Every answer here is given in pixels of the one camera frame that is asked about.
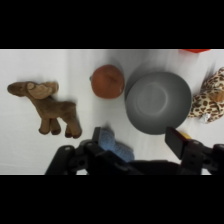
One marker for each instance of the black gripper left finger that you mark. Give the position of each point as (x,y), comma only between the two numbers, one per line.
(97,136)

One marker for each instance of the orange plush fruit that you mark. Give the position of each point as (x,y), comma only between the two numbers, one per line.
(107,82)

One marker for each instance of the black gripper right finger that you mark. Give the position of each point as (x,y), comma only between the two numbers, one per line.
(176,143)

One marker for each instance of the yellow toy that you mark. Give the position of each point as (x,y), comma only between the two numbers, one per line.
(185,135)

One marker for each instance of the grey bowl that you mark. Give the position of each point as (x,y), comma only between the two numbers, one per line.
(156,101)

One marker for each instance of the spotted plush giraffe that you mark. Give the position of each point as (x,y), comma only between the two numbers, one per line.
(204,104)

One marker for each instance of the blue plush toy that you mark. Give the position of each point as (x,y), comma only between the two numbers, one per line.
(116,147)

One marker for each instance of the brown plush deer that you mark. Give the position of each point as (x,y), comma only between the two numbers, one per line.
(53,108)

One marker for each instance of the red block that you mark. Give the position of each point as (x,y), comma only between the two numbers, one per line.
(195,51)

